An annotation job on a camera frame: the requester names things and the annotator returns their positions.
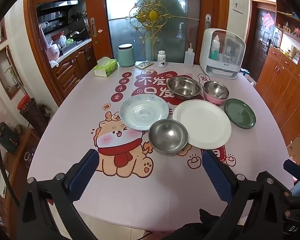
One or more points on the dark green small appliance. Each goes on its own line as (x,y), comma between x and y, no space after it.
(7,137)

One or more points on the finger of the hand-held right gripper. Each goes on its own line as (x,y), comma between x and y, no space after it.
(292,167)

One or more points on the person's dark clothing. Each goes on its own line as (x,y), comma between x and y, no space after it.
(190,227)

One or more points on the wide steel bowl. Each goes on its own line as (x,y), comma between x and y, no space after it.
(183,87)

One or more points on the white storage box clear cover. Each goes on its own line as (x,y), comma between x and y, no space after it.
(210,65)

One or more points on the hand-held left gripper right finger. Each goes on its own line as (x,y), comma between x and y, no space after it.
(218,177)

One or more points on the wooden kitchen base cabinets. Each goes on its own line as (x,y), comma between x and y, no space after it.
(72,70)

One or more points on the dark woven container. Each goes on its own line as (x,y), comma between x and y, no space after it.
(36,117)

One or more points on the wooden display shelf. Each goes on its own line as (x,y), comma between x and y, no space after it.
(290,30)

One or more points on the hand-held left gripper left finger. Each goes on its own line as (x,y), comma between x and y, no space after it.
(83,177)

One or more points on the pink rice cooker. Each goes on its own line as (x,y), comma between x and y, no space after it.
(53,52)

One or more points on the wooden side cabinet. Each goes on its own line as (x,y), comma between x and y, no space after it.
(17,170)

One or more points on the white wall switch panel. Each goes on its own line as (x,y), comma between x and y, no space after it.
(238,7)

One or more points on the white pill bottle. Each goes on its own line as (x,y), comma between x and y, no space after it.
(161,60)

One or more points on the pink steel bowl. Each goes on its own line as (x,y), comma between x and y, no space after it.
(216,90)

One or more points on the plain white plate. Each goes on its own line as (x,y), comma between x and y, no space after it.
(202,125)

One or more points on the teal canister with black lid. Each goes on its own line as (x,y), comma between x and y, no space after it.
(126,56)

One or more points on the white bottle with teal label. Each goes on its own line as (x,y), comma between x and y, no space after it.
(215,46)

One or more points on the blue and white gift box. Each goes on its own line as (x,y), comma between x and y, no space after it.
(245,72)

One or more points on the dark brown entrance door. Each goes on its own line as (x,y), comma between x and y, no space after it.
(262,50)

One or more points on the green tissue box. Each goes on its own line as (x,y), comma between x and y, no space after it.
(106,67)

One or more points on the foil blister pack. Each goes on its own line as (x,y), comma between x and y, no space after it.
(144,65)

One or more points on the tall wooden cabinets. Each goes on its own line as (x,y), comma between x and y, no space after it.
(282,92)

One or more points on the deep steel bowl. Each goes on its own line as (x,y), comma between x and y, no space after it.
(167,135)

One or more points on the green plate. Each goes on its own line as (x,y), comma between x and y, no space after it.
(240,113)

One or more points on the red door decoration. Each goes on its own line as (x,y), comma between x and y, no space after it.
(268,21)

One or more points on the red plastic basket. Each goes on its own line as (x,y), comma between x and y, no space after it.
(23,102)

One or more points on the clear squeeze bottle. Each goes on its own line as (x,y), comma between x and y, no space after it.
(189,58)

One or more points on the glass door with gold ornament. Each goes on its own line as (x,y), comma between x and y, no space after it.
(120,30)

